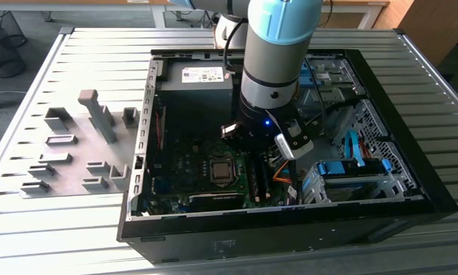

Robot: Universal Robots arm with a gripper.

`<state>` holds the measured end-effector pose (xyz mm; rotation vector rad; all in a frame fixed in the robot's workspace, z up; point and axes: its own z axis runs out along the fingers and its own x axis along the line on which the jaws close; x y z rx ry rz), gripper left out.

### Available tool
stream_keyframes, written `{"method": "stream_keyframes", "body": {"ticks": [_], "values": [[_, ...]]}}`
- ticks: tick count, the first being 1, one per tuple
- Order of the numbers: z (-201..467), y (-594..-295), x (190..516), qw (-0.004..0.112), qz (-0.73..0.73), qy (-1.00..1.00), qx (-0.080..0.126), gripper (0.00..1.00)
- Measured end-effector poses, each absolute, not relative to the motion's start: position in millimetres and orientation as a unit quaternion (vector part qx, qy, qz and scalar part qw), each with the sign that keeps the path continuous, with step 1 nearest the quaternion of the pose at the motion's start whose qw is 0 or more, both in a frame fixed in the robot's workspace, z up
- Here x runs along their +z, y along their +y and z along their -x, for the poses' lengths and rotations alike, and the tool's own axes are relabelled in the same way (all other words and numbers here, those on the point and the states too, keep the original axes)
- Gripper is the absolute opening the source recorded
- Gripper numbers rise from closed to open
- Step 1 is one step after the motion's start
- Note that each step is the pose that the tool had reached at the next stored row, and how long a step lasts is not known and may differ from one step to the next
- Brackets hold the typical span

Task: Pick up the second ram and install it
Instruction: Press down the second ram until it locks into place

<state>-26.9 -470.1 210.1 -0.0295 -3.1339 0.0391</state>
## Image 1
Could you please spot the black graphics card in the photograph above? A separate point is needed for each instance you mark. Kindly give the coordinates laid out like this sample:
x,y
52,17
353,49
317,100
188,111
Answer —
x,y
217,202

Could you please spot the grey office table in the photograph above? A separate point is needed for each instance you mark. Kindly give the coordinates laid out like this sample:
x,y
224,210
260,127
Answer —
x,y
80,8

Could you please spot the wooden desk white legs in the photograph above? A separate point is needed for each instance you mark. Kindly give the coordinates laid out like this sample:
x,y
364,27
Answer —
x,y
370,17

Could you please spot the black RAM slot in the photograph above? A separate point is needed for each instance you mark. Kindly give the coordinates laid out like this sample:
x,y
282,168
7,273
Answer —
x,y
256,198

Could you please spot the grey plastic parts rack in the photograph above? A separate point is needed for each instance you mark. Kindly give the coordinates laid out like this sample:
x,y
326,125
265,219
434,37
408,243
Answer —
x,y
80,134

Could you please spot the green motherboard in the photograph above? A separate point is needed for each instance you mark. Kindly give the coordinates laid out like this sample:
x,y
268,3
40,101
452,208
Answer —
x,y
183,166

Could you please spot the grey metal disk bay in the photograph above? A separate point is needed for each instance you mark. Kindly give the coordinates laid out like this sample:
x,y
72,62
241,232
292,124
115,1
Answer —
x,y
381,186

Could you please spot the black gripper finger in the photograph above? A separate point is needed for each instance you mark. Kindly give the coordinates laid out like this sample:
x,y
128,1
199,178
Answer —
x,y
229,132

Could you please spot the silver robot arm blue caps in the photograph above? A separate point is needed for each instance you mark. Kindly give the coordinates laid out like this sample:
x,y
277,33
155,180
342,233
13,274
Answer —
x,y
274,63

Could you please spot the installed black RAM stick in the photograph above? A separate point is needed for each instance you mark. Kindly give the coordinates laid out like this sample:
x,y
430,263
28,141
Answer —
x,y
265,177

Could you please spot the silver CPU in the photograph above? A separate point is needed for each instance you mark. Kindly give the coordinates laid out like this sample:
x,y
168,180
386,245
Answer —
x,y
221,171

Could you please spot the grey metal drive cage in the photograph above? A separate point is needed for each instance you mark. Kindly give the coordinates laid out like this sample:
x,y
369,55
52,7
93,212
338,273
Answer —
x,y
340,74

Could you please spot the black open PC case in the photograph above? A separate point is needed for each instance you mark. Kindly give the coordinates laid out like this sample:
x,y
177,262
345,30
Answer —
x,y
252,237

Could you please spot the CPU socket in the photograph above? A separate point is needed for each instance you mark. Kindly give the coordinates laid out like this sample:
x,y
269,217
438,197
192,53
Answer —
x,y
222,183

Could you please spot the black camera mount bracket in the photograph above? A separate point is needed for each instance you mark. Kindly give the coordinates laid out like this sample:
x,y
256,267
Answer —
x,y
290,126

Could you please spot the blue plastic drive latch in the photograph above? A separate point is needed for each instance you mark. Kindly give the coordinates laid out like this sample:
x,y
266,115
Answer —
x,y
309,80

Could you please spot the hard disk in blue carrier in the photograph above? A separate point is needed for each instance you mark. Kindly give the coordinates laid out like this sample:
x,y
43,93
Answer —
x,y
332,168

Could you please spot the grey power supply unit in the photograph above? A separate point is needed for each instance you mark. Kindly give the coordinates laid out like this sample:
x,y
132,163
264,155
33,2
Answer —
x,y
199,84

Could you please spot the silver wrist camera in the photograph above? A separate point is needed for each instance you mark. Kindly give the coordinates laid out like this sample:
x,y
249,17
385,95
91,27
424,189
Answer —
x,y
290,151

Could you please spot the brown wooden cabinet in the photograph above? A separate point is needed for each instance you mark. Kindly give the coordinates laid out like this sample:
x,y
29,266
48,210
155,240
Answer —
x,y
434,25

